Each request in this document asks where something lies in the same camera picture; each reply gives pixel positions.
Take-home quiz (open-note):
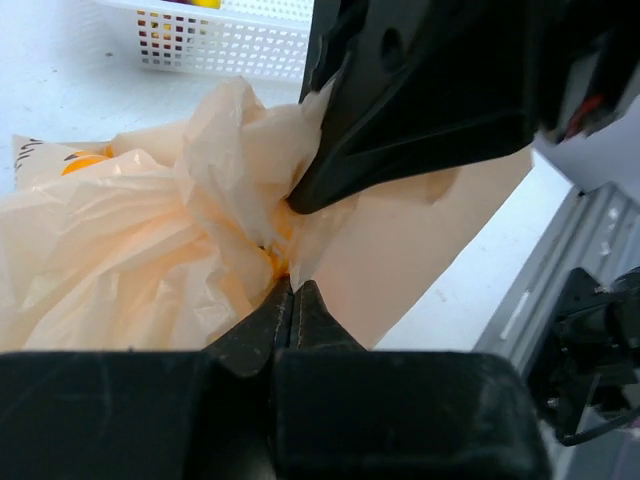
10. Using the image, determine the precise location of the white plastic basket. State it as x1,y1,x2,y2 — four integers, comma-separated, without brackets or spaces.
98,1,314,83

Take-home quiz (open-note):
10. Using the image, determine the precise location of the banana print plastic bag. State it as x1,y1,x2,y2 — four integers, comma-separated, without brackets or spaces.
1,78,532,351

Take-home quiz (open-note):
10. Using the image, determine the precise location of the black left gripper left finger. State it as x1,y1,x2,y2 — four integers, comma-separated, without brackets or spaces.
1,279,293,479

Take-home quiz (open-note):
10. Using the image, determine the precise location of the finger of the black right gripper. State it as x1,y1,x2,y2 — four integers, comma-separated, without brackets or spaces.
300,1,430,105

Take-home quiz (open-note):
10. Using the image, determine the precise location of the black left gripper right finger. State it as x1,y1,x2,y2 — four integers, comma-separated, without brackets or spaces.
271,281,550,479

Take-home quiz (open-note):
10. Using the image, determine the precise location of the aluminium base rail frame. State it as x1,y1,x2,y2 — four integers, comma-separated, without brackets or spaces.
474,183,639,372

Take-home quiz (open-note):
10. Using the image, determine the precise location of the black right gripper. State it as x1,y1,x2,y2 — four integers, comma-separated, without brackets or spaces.
288,1,639,214

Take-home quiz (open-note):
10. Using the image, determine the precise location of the yellow lemon fruit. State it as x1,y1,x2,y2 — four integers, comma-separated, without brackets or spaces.
191,0,221,9

